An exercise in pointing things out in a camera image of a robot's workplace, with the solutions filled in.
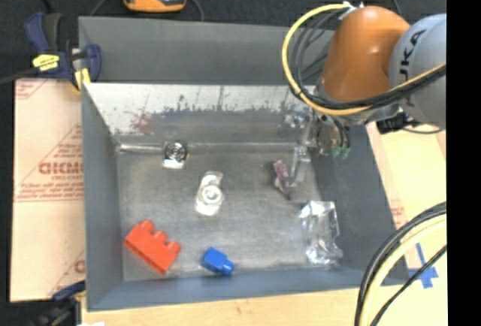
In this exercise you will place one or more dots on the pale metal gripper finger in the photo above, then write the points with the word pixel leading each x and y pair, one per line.
pixel 305 166
pixel 296 168

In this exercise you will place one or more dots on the small purple object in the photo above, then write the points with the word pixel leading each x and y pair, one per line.
pixel 281 174

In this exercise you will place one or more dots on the clear crumpled plastic packet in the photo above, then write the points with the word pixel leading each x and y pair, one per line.
pixel 321 232

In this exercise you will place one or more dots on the grey metal bin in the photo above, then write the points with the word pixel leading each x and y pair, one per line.
pixel 244 234

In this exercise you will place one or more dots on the round silver metal piece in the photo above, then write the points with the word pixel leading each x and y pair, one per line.
pixel 175 153

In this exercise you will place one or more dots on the blue toy brick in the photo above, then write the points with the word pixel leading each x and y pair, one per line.
pixel 216 260

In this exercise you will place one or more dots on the orange toy brick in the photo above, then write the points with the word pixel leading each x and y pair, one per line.
pixel 150 245

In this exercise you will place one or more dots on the brown cardboard board red print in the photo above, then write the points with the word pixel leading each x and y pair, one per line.
pixel 45 185

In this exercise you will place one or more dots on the black cylinder on white bracket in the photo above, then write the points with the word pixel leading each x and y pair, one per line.
pixel 391 124

